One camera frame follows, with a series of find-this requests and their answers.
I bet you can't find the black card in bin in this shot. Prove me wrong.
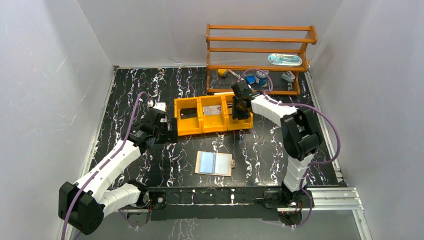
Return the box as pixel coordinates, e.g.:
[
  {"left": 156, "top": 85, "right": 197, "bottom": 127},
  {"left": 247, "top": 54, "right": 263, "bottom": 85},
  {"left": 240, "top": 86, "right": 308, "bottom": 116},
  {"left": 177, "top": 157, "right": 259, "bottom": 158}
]
[{"left": 179, "top": 107, "right": 198, "bottom": 120}]

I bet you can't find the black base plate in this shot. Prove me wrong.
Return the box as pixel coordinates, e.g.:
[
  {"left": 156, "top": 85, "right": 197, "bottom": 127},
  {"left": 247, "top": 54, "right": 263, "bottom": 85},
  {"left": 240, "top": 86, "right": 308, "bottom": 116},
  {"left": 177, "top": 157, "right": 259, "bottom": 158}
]
[{"left": 145, "top": 186, "right": 316, "bottom": 222}]

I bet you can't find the middle orange bin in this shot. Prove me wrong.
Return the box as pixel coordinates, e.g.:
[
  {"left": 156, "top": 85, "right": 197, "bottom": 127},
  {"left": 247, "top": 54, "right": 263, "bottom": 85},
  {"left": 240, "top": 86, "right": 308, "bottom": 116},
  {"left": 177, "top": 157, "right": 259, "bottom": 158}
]
[{"left": 198, "top": 95, "right": 228, "bottom": 134}]

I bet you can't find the blue small box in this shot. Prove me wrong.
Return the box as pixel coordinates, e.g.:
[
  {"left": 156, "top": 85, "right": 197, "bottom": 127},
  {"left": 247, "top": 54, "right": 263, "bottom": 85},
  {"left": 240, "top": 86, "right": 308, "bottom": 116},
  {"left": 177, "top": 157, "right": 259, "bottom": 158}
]
[{"left": 245, "top": 74, "right": 256, "bottom": 85}]

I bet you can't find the yellow sponge block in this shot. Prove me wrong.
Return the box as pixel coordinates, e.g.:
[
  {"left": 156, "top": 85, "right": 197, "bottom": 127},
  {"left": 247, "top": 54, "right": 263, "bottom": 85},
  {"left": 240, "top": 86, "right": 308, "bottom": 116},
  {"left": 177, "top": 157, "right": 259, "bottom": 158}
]
[{"left": 217, "top": 68, "right": 229, "bottom": 78}]

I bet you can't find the brown card in bin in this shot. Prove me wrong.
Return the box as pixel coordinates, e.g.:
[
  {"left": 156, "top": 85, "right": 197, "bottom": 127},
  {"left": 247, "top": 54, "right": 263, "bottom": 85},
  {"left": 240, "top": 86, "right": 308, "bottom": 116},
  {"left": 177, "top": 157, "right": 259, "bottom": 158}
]
[{"left": 226, "top": 103, "right": 233, "bottom": 115}]

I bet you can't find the beige leather card holder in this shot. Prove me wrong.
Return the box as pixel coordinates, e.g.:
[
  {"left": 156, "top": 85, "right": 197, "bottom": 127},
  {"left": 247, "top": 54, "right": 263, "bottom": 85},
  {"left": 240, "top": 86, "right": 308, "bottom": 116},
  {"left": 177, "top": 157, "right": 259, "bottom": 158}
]
[{"left": 194, "top": 151, "right": 235, "bottom": 177}]

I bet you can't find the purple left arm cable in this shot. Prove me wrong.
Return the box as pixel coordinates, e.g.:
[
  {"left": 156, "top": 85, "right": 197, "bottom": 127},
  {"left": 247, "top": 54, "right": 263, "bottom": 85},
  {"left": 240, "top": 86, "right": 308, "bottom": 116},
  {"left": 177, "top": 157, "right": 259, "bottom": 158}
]
[{"left": 60, "top": 91, "right": 152, "bottom": 240}]

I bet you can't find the blue white tape roll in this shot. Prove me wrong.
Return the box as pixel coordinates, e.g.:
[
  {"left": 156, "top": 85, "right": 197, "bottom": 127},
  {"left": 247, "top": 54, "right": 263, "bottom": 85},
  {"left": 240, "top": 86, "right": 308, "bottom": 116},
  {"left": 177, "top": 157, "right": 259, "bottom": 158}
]
[{"left": 255, "top": 70, "right": 269, "bottom": 86}]

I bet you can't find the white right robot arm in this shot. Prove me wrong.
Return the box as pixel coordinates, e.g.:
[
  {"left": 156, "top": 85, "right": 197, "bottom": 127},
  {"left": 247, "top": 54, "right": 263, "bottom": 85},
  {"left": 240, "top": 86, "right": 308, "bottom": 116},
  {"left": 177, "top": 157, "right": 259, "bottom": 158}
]
[{"left": 231, "top": 80, "right": 323, "bottom": 207}]

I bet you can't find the orange wooden shelf rack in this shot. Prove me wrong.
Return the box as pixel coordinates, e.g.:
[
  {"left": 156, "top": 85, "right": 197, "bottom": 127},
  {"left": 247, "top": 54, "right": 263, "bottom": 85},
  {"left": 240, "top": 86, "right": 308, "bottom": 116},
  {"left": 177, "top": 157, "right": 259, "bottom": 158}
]
[{"left": 205, "top": 24, "right": 318, "bottom": 96}]

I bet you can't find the silver card in bin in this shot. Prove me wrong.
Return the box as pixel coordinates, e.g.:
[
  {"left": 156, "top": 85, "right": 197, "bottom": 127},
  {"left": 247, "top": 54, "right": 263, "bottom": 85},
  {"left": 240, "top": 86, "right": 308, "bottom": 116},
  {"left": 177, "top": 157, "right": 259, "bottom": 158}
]
[{"left": 202, "top": 105, "right": 222, "bottom": 116}]

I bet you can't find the blue packaged item on shelf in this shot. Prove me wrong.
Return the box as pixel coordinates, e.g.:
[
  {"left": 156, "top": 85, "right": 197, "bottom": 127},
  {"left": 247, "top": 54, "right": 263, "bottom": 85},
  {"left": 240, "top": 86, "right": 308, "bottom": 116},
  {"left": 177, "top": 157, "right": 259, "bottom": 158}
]
[{"left": 267, "top": 53, "right": 303, "bottom": 67}]

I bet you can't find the white marker pen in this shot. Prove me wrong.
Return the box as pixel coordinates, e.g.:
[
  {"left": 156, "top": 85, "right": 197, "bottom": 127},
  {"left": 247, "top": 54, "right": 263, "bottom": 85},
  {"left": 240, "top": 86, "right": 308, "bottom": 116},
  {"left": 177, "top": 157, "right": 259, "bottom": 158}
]
[{"left": 227, "top": 69, "right": 240, "bottom": 80}]

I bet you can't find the aluminium frame rail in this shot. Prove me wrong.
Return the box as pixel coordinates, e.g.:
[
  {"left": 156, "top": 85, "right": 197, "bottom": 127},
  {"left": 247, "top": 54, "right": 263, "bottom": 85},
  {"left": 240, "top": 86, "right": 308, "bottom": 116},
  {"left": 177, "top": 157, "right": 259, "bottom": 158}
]
[{"left": 59, "top": 187, "right": 365, "bottom": 240}]

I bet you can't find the right orange bin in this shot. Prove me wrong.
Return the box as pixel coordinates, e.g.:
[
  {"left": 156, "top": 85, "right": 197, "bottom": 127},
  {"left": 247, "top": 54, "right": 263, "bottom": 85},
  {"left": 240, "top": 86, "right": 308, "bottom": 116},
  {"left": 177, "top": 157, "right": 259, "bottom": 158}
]
[{"left": 223, "top": 94, "right": 253, "bottom": 131}]

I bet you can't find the orange bin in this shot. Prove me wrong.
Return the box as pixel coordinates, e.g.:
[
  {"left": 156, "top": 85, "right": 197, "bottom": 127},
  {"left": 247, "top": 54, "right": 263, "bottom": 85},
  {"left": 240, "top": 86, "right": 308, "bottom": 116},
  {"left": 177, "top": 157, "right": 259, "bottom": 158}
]
[
  {"left": 174, "top": 97, "right": 202, "bottom": 137},
  {"left": 198, "top": 95, "right": 228, "bottom": 134},
  {"left": 223, "top": 94, "right": 253, "bottom": 131}
]

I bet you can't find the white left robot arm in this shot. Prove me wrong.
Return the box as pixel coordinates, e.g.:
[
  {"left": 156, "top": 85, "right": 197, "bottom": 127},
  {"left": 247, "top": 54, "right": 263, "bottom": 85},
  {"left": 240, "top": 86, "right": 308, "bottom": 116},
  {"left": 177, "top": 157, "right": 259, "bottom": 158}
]
[{"left": 58, "top": 107, "right": 178, "bottom": 236}]

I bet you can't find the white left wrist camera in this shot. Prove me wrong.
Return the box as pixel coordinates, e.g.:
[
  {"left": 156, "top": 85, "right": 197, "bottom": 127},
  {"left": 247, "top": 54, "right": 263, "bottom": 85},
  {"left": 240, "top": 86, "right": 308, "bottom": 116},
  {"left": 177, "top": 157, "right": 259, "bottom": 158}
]
[{"left": 147, "top": 100, "right": 167, "bottom": 112}]

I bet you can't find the left orange bin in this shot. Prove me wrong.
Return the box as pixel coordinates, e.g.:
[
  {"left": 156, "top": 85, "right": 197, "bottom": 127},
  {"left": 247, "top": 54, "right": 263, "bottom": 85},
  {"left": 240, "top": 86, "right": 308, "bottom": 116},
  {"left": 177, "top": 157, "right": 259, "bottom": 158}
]
[{"left": 174, "top": 97, "right": 202, "bottom": 137}]

